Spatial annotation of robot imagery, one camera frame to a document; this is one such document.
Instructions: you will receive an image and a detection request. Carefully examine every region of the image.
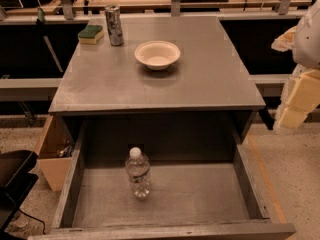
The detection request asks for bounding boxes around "grey cabinet counter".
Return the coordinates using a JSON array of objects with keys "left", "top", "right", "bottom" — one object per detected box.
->
[{"left": 48, "top": 15, "right": 267, "bottom": 162}]

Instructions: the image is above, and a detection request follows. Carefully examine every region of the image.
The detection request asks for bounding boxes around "clear plastic water bottle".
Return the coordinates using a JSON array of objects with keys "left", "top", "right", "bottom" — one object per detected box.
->
[{"left": 125, "top": 147, "right": 151, "bottom": 200}]

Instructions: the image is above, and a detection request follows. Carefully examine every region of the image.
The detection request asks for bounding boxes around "light wooden box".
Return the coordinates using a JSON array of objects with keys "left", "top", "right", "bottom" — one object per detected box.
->
[{"left": 34, "top": 116, "right": 71, "bottom": 192}]

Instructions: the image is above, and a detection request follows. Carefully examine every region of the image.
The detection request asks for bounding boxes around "open grey top drawer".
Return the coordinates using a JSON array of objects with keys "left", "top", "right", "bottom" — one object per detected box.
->
[{"left": 29, "top": 121, "right": 295, "bottom": 240}]

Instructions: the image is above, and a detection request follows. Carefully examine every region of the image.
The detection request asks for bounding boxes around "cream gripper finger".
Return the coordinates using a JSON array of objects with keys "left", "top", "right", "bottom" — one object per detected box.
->
[
  {"left": 271, "top": 26, "right": 296, "bottom": 52},
  {"left": 273, "top": 69, "right": 320, "bottom": 130}
]

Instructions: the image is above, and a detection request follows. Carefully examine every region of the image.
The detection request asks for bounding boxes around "grey metal shelf rail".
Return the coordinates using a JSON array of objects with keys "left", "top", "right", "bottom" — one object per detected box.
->
[{"left": 0, "top": 78, "right": 61, "bottom": 101}]

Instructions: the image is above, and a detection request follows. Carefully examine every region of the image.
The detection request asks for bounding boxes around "black bin on floor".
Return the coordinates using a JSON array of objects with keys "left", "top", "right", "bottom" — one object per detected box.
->
[{"left": 0, "top": 150, "right": 38, "bottom": 230}]

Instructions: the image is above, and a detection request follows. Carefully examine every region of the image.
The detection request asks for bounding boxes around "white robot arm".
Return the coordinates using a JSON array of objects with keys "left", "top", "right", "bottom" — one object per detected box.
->
[{"left": 271, "top": 0, "right": 320, "bottom": 130}]

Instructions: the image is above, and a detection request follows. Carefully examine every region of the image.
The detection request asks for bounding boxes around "white paper bowl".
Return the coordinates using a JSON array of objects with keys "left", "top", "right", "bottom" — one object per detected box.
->
[{"left": 135, "top": 41, "right": 181, "bottom": 71}]

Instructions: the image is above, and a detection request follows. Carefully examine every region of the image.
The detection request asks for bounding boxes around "black cable on floor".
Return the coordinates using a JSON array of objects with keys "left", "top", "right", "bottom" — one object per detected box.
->
[{"left": 18, "top": 207, "right": 47, "bottom": 236}]

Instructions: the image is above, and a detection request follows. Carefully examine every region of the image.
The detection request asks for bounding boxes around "silver metallic can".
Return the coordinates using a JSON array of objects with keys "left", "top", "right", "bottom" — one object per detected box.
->
[{"left": 105, "top": 5, "right": 124, "bottom": 46}]

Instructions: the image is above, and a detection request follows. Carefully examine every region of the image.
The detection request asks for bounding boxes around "green and yellow sponge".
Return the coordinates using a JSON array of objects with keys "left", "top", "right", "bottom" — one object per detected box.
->
[{"left": 78, "top": 24, "right": 104, "bottom": 44}]

